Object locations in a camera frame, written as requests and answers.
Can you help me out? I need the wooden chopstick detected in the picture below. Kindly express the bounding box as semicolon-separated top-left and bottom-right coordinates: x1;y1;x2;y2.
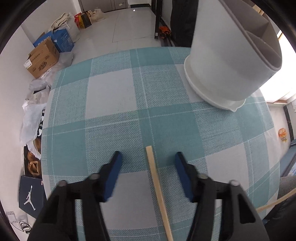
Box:
256;188;296;213
145;146;174;241

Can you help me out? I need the beige tote bag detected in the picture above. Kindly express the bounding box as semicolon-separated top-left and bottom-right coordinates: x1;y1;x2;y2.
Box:
88;9;106;23

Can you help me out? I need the black white sneaker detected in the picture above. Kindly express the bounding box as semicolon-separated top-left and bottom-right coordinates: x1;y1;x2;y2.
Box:
37;109;45;138

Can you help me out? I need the blue cardboard box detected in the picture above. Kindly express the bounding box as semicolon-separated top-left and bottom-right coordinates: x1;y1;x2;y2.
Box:
33;29;74;53

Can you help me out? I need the grey trouser leg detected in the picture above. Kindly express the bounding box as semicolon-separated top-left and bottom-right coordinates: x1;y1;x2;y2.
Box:
263;176;295;240

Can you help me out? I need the red yellow paper bag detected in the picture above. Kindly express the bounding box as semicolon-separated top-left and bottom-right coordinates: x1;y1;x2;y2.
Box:
74;12;92;29

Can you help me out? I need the orange snack packet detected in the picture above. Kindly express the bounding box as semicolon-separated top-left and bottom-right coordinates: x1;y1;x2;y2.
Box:
278;128;287;142

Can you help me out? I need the teal white checkered tablecloth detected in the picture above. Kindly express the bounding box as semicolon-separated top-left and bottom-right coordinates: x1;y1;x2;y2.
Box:
41;47;280;240

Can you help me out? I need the grey plastic parcel bag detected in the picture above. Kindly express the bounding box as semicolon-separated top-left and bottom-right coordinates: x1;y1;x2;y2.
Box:
29;52;74;91

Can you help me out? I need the cream cloth bundle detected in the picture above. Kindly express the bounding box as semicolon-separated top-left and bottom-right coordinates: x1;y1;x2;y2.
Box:
49;13;76;32

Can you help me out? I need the brown cardboard box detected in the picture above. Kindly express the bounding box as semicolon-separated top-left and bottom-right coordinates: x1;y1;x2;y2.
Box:
23;37;59;78

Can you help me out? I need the black backpack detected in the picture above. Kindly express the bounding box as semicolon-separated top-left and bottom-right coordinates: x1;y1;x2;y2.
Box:
170;0;199;47

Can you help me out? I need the brown shoe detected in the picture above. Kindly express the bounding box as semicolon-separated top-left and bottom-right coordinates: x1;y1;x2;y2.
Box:
28;160;42;178
27;138;41;161

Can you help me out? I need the white grey utensil holder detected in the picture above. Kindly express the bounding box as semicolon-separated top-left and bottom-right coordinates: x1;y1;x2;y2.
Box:
184;1;282;112

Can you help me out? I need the black metal rack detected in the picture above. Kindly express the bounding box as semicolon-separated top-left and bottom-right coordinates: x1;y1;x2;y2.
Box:
151;0;174;47

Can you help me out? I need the white plastic bag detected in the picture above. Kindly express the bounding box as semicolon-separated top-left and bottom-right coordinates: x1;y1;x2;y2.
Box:
20;88;50;160

